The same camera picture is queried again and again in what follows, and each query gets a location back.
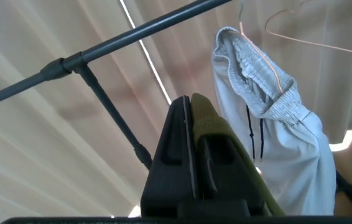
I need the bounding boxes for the pink clothes hanger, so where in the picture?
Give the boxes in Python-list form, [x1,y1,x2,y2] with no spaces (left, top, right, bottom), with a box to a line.
[264,0,352,59]
[237,0,286,95]

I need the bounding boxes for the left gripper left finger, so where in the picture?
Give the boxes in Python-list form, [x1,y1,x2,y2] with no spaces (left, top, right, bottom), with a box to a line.
[141,95,197,218]

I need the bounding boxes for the green garment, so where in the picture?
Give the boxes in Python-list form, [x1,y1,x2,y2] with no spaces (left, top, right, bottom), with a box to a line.
[190,92,286,217]

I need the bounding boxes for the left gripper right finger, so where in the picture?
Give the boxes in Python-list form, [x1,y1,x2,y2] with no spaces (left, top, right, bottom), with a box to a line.
[195,134,266,218]

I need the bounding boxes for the beige curtain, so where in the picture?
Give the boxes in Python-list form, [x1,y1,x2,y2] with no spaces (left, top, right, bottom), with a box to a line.
[0,0,352,218]

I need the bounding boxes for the black clothes rack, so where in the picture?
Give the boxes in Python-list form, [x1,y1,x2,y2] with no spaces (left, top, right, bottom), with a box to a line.
[0,0,352,216]

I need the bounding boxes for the pale grey shorts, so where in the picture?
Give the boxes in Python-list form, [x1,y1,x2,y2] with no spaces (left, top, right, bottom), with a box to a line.
[211,26,338,216]

